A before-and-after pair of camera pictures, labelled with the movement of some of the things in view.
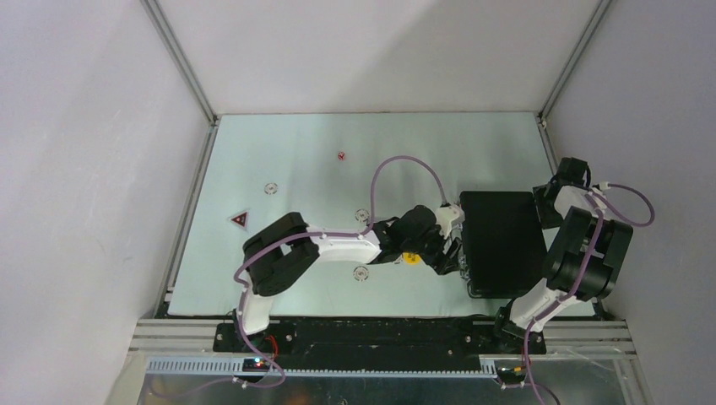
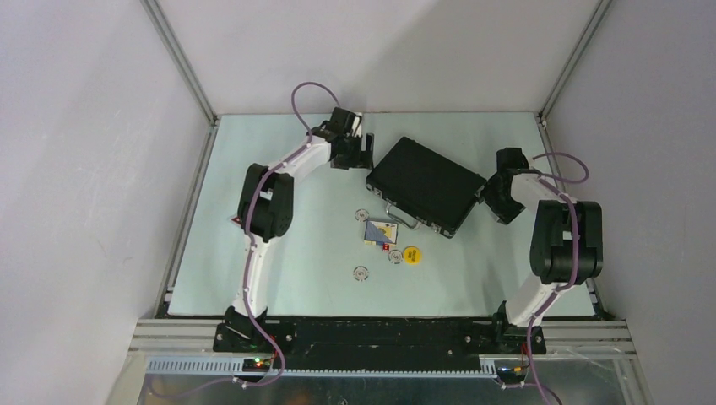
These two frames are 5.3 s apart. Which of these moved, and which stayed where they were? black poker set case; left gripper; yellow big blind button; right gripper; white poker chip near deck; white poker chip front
Moved: left gripper; right gripper; black poker set case
Stayed: white poker chip near deck; yellow big blind button; white poker chip front
